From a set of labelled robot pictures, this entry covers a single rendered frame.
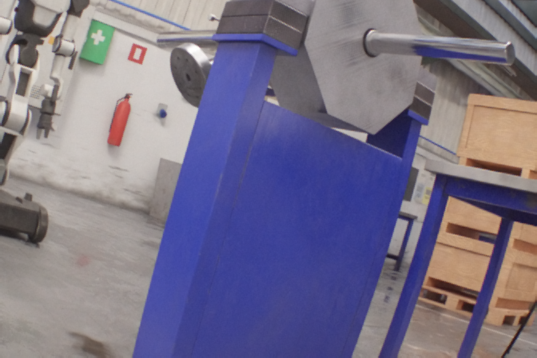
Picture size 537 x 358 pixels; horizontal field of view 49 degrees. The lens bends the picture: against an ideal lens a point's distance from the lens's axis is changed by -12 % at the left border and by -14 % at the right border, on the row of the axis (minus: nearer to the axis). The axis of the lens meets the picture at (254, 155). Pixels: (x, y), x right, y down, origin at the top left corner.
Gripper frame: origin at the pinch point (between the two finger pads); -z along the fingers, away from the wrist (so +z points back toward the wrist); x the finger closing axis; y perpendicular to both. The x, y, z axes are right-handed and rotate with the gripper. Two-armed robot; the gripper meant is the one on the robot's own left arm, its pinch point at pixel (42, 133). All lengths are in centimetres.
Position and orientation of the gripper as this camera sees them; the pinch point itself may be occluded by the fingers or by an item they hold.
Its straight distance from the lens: 348.1
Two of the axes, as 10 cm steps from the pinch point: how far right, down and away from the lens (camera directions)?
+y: 7.0, 2.3, 6.8
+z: 1.4, -9.7, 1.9
